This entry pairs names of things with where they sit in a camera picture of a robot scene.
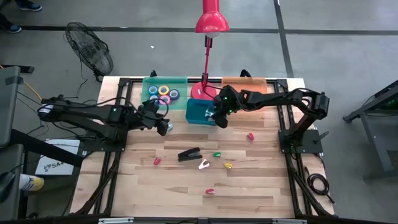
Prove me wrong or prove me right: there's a black metal stand beam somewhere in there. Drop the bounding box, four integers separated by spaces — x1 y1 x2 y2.
9 128 85 168

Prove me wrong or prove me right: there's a black floor fan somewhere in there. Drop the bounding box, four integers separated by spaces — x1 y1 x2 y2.
64 21 114 83

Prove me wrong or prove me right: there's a black aluminium table frame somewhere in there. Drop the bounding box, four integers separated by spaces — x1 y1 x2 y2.
70 76 335 218

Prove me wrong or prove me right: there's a silver metal bracket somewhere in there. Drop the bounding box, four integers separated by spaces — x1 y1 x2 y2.
98 217 134 224

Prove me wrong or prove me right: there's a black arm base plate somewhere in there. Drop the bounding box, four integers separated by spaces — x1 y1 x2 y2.
278 129 324 154
81 136 127 153

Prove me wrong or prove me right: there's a yellow cable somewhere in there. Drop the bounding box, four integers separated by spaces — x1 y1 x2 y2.
0 63 43 102

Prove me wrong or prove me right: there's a white printed sign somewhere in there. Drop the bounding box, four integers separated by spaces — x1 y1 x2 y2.
34 138 81 177

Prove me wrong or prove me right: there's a blue plastic bin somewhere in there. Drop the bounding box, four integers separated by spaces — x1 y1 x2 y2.
185 98 218 126

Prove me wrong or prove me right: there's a red desk lamp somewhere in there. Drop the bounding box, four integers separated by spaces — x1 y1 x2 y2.
190 0 231 101

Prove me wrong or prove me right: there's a black stapler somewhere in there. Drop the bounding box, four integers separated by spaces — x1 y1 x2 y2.
177 147 203 162

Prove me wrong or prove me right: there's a yellow and white can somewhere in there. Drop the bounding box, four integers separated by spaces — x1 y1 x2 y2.
18 174 45 192

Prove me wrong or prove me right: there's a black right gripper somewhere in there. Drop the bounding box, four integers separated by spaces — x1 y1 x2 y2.
213 93 236 129

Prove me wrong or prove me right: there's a person's shoe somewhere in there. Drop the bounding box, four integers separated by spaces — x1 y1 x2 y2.
15 0 43 12
0 14 23 34

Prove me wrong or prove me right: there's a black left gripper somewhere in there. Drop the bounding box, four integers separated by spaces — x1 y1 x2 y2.
138 107 171 137

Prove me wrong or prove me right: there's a translucent aqua plastic tray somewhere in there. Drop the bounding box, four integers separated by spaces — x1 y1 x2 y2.
141 77 189 110

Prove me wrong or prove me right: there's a black coiled cable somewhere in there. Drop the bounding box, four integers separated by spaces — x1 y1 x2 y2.
306 166 336 205

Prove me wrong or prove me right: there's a dark metal cart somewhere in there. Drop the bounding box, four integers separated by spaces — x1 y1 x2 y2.
343 79 398 181

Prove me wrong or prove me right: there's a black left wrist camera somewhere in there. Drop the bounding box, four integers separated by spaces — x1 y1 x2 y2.
143 100 160 113

